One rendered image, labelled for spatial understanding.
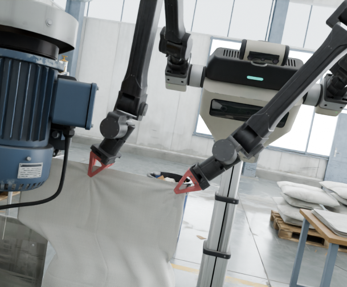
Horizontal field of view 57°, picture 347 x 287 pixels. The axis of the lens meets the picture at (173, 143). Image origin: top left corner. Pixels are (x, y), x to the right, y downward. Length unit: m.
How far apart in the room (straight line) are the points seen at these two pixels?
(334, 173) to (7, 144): 9.14
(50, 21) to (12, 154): 0.24
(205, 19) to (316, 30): 2.90
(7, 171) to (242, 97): 0.87
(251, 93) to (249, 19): 8.15
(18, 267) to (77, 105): 1.05
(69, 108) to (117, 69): 8.80
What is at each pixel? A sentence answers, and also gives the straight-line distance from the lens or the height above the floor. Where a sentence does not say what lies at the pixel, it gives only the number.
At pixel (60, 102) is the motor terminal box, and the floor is 1.26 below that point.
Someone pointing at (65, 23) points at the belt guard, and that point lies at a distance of 0.63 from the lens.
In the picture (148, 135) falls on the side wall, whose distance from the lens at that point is 9.09.
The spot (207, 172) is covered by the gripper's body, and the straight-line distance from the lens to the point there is 0.88.
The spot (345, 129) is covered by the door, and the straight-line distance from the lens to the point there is 9.48.
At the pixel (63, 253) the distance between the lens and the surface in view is 1.02.
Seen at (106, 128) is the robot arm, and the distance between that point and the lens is 0.86.
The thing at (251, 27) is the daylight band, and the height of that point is 3.95.
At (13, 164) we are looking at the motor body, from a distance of 0.62.
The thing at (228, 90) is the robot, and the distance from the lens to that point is 1.26.
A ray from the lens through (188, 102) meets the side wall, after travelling 8.94.
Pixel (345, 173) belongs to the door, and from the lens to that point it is 9.59.
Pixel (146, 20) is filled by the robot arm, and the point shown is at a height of 1.49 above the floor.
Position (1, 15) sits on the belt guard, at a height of 1.38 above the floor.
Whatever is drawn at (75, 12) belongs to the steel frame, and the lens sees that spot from 9.92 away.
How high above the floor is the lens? 1.27
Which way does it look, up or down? 5 degrees down
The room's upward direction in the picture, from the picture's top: 10 degrees clockwise
